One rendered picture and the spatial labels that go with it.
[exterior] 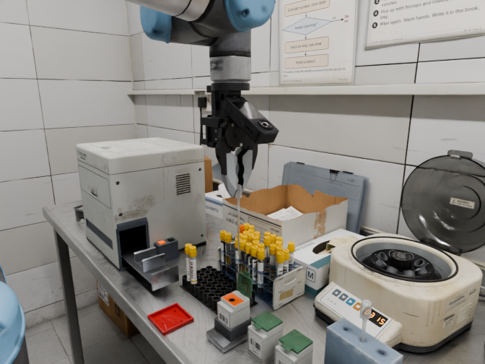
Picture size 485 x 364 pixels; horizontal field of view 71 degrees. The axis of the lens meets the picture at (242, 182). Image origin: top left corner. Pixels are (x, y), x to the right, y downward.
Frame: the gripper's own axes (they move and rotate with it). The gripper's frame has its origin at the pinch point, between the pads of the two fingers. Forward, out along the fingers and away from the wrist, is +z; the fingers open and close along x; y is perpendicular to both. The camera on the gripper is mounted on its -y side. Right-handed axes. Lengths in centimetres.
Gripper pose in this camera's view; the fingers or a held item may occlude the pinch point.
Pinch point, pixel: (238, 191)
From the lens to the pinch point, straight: 66.2
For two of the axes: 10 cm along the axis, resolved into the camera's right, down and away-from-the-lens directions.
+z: 0.0, 9.7, 2.5
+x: -7.5, 1.6, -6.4
